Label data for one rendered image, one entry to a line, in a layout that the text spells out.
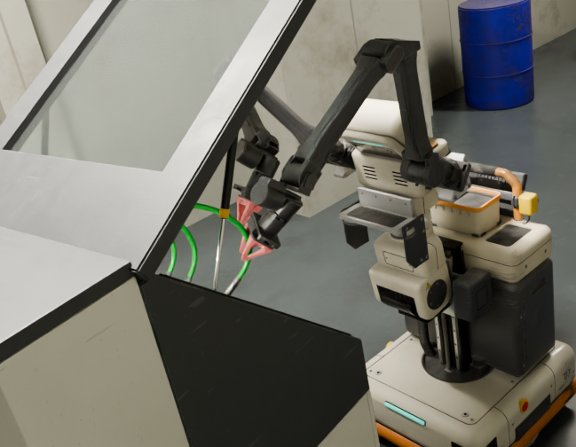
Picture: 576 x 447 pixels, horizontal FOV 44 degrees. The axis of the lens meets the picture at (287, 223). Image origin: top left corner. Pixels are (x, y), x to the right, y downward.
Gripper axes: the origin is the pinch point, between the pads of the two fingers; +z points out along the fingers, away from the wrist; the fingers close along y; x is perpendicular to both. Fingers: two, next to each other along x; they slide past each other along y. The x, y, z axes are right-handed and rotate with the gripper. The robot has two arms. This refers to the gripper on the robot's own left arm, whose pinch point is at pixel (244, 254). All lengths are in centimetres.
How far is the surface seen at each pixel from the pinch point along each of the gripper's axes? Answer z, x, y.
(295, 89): 19, 113, -263
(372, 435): 20, 55, 23
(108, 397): 9, -34, 52
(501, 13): -101, 262, -366
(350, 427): 17, 43, 26
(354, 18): -34, 132, -300
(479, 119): -30, 300, -342
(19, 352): 3, -53, 55
